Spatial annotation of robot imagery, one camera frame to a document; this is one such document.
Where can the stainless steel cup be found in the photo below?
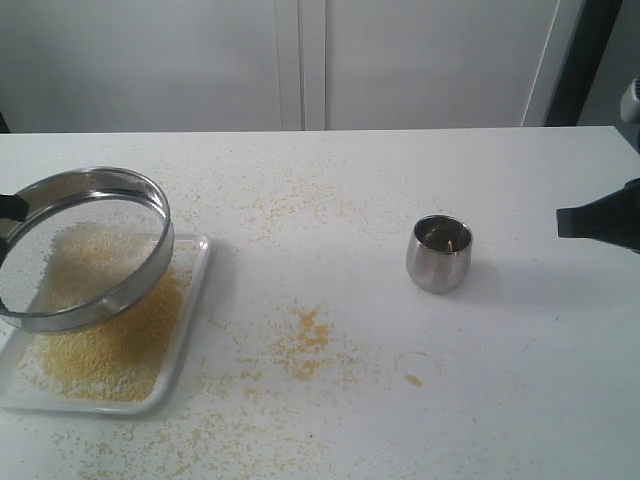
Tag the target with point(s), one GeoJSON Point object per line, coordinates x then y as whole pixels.
{"type": "Point", "coordinates": [438, 255]}

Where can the round steel mesh sieve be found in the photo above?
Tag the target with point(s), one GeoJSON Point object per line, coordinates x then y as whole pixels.
{"type": "Point", "coordinates": [95, 242]}

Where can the white chair part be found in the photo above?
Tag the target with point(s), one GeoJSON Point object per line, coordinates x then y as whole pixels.
{"type": "Point", "coordinates": [629, 106]}

